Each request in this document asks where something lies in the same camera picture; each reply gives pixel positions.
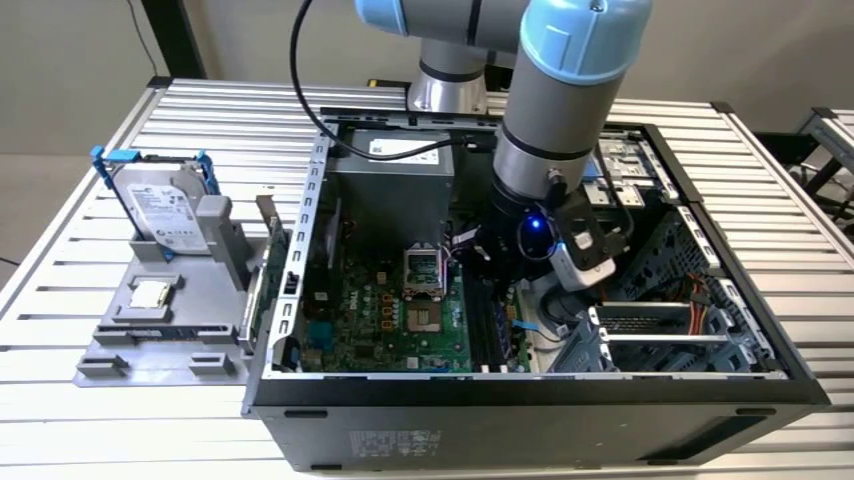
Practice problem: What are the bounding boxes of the blue RAM stick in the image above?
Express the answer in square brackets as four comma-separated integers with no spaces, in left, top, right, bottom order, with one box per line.
[492,294,517,372]

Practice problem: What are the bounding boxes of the black RAM slot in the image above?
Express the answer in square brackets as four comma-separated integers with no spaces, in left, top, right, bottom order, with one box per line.
[477,282,494,374]
[466,279,482,374]

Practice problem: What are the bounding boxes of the red orange power wires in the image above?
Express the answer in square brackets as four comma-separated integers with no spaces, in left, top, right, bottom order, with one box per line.
[686,273,710,341]

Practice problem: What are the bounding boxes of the blue disk carrier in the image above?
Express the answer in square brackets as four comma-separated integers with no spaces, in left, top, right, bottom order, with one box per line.
[87,145,223,261]

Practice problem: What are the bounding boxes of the black case fan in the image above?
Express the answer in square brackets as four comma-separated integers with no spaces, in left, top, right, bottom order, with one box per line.
[320,197,353,276]

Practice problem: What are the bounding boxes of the silver optical drive bay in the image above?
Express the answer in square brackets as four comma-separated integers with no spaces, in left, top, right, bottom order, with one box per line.
[581,127,673,211]

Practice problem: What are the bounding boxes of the green motherboard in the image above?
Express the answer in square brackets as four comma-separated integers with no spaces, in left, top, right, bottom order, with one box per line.
[297,209,536,374]

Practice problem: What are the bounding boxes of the green graphics card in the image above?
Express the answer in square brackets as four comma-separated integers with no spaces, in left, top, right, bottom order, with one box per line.
[241,193,290,354]

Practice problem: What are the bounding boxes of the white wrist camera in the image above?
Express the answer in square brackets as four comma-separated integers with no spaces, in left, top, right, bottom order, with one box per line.
[550,244,620,292]

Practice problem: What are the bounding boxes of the silver hard disk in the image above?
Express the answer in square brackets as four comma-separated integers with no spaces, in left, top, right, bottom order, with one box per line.
[106,157,215,256]

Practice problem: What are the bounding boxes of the grey parts rack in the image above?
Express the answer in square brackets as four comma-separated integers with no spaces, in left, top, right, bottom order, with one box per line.
[71,194,269,389]

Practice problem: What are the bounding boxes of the silver CPU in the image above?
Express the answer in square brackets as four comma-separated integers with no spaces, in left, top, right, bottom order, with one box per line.
[127,277,177,309]

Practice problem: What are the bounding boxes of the CPU socket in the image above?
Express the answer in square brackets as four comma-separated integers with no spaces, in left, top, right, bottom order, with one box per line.
[405,298,450,335]

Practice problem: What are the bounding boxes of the silver socket cover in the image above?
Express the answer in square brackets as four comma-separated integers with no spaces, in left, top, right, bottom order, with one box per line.
[404,242,448,298]

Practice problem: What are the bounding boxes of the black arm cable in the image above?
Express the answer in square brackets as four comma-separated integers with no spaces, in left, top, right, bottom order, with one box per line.
[287,0,500,162]

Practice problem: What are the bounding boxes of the black PC case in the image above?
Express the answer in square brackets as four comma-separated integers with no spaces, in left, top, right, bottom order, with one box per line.
[239,107,833,474]

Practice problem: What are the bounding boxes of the aluminium slat side table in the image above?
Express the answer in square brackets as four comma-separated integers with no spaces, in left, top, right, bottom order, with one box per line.
[791,105,854,166]

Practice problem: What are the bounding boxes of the grey metal disk bay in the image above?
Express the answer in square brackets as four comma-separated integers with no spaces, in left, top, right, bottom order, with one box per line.
[550,277,783,374]

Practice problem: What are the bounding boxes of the grey power supply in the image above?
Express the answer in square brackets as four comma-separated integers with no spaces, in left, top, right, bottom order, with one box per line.
[326,127,460,236]

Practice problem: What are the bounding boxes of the black metal post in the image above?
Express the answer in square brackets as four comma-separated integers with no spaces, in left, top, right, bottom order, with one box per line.
[138,0,210,81]

